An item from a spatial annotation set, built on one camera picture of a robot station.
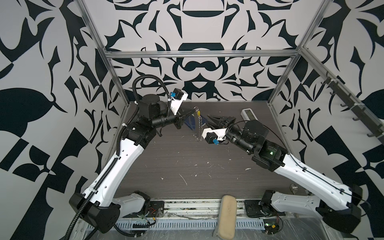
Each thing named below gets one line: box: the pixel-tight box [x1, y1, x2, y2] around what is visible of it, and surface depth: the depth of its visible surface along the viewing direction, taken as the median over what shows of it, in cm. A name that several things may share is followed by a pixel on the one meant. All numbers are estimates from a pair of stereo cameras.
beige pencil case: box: [216, 195, 237, 240], surface depth 71 cm
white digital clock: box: [240, 108, 259, 123], surface depth 110 cm
